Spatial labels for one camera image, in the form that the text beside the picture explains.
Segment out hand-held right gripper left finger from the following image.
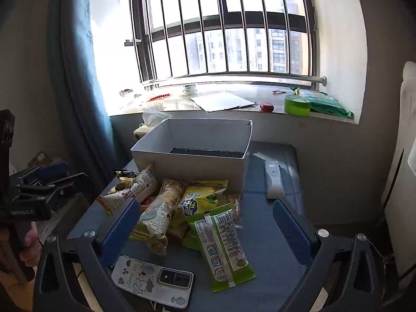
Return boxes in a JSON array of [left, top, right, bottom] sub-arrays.
[[32, 198, 140, 312]]

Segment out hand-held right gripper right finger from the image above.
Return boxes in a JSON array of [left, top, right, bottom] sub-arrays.
[[272, 199, 381, 312]]

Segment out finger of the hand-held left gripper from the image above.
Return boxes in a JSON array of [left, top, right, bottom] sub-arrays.
[[14, 161, 69, 186], [15, 172, 90, 204]]

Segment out cream cartoon snack packet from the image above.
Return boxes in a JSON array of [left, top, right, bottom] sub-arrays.
[[129, 179, 187, 256]]

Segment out white packet with brown print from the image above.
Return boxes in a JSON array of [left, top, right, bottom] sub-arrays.
[[97, 164, 159, 217]]

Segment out yellow dark snack packet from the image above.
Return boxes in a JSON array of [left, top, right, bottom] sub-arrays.
[[109, 169, 137, 196]]

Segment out green strip snack packet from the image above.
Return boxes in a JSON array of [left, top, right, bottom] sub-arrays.
[[187, 213, 236, 294], [208, 203, 256, 288]]

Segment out clear brown snack packet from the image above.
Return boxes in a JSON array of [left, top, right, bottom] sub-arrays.
[[226, 194, 244, 229]]

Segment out white cardboard box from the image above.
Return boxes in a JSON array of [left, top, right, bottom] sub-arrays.
[[131, 119, 253, 199]]

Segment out person's left hand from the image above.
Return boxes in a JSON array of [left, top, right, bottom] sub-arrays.
[[19, 223, 43, 269]]

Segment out cardboard scraps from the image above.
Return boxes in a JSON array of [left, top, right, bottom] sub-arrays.
[[28, 151, 55, 170]]

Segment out white remote control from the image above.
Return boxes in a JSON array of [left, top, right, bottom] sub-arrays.
[[264, 161, 285, 200]]

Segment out phone with cartoon case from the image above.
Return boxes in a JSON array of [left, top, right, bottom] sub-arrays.
[[110, 255, 196, 309]]

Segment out blue curtain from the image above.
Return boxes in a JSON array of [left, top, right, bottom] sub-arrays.
[[49, 0, 115, 191]]

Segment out tissue pack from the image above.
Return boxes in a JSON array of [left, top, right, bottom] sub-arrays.
[[133, 106, 172, 141]]

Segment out green round container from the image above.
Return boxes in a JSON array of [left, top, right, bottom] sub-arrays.
[[284, 94, 312, 117]]

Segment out white appliance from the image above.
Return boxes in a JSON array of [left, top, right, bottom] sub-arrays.
[[381, 60, 416, 280]]

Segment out green plastic bag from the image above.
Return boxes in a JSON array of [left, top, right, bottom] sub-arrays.
[[290, 86, 354, 119]]

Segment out metal window grille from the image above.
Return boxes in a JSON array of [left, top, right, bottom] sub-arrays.
[[107, 0, 327, 92]]

